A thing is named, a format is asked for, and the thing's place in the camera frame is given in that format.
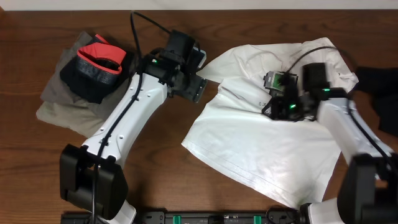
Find white t-shirt with robot print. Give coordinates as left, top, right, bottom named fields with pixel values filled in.
left=182, top=37, right=358, bottom=208

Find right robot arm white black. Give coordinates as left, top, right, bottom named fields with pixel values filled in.
left=262, top=63, right=397, bottom=223

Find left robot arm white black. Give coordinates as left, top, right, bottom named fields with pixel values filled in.
left=60, top=30, right=207, bottom=223

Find folded black red shorts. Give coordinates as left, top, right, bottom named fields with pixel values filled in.
left=60, top=34, right=135, bottom=104

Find black garment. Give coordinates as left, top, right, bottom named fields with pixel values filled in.
left=355, top=67, right=397, bottom=136

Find folded grey olive garment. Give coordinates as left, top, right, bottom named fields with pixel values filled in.
left=36, top=31, right=129, bottom=138

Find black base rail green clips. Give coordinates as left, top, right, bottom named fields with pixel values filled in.
left=60, top=203, right=305, bottom=224

